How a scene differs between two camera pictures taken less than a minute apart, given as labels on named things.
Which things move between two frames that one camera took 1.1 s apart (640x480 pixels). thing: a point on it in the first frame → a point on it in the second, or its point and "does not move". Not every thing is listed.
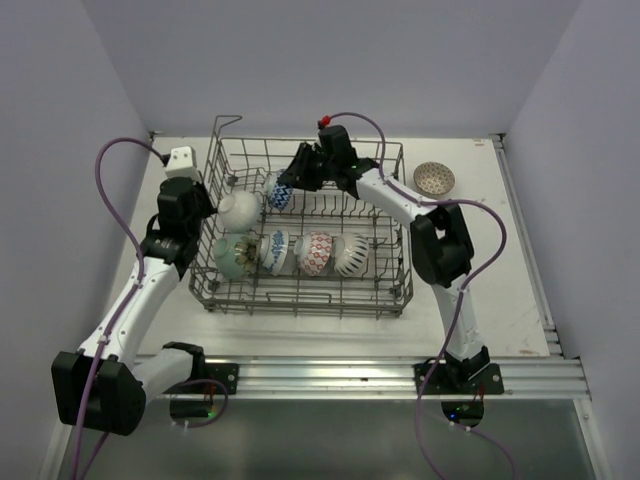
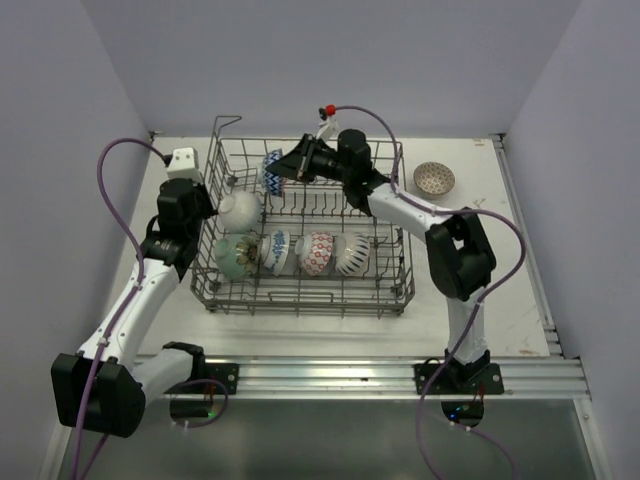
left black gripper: [209, 210] does not move
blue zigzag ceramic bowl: [281, 193] → [272, 183]
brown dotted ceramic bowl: [433, 179] does not move
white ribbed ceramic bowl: [239, 211] does not move
